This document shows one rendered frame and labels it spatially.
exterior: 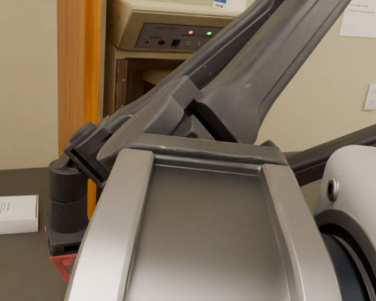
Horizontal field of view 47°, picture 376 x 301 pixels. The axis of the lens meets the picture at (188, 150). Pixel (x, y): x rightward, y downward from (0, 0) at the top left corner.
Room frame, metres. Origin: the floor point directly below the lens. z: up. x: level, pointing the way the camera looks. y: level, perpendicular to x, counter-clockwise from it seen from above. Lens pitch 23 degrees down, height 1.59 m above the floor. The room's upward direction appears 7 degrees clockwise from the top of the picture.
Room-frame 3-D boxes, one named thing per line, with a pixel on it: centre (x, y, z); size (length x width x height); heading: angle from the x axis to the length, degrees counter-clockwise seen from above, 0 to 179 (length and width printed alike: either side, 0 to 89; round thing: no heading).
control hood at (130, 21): (0.95, 0.01, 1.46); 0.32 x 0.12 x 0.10; 114
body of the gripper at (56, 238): (0.59, 0.18, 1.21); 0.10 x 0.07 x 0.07; 24
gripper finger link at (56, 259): (0.58, 0.17, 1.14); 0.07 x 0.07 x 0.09; 24
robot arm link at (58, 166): (0.59, 0.18, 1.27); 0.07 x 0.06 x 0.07; 1
